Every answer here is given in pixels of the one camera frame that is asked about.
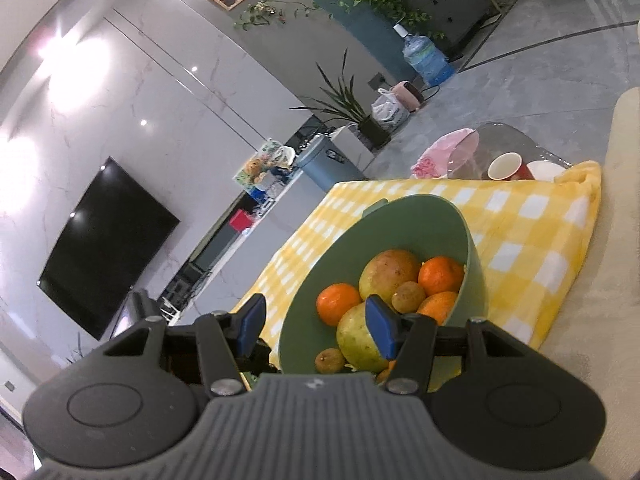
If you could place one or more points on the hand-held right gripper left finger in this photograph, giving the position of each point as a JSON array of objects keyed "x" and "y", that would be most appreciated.
[{"x": 252, "y": 322}]

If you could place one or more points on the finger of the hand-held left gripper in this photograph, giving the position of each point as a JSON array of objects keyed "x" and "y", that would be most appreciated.
[{"x": 260, "y": 355}]

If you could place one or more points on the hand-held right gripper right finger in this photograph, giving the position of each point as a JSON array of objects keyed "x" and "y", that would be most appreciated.
[{"x": 380, "y": 330}]

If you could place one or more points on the large green pear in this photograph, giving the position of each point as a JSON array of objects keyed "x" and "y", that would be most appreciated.
[{"x": 357, "y": 340}]

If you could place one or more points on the brownish green pear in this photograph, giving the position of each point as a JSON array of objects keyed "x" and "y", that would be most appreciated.
[{"x": 390, "y": 271}]

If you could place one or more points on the green bowl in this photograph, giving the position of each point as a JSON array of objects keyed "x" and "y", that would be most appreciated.
[{"x": 325, "y": 260}]

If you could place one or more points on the black television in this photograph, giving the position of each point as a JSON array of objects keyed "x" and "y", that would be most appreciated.
[{"x": 100, "y": 250}]

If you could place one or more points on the white media console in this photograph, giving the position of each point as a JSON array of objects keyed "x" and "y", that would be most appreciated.
[{"x": 225, "y": 255}]

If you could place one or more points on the red box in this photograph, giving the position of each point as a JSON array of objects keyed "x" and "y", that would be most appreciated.
[{"x": 241, "y": 221}]

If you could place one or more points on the teddy bear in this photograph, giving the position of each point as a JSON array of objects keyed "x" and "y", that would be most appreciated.
[{"x": 255, "y": 170}]

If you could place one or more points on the yellow checked tablecloth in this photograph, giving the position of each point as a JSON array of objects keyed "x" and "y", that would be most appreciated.
[{"x": 525, "y": 240}]

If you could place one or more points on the colourful poster board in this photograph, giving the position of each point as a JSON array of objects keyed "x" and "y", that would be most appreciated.
[{"x": 270, "y": 152}]

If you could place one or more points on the grey trash can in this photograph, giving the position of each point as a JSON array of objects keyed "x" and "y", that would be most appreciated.
[{"x": 327, "y": 165}]

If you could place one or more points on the pink cloth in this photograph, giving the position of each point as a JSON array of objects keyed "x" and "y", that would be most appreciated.
[{"x": 445, "y": 152}]

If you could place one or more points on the red cup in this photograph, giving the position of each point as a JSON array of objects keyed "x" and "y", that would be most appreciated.
[{"x": 510, "y": 167}]

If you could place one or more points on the beige sofa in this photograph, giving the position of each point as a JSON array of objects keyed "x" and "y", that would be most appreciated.
[{"x": 600, "y": 335}]

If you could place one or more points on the white plastic bag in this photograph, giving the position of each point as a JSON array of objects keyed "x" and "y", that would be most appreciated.
[{"x": 390, "y": 110}]

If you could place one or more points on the glass side table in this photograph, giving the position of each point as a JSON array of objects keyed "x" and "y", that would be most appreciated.
[{"x": 505, "y": 137}]

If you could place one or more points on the potted long-leaf plant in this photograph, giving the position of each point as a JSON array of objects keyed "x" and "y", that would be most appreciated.
[{"x": 345, "y": 100}]

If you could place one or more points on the pink small appliance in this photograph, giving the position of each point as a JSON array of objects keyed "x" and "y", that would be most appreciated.
[{"x": 409, "y": 95}]

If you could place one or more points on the blue water jug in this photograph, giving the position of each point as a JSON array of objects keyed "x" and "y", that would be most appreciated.
[{"x": 425, "y": 57}]

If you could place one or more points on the dark grey cabinet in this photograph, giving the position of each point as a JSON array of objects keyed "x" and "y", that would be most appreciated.
[{"x": 440, "y": 0}]

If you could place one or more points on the green wall vine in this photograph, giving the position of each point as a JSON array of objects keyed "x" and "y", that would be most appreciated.
[{"x": 270, "y": 10}]

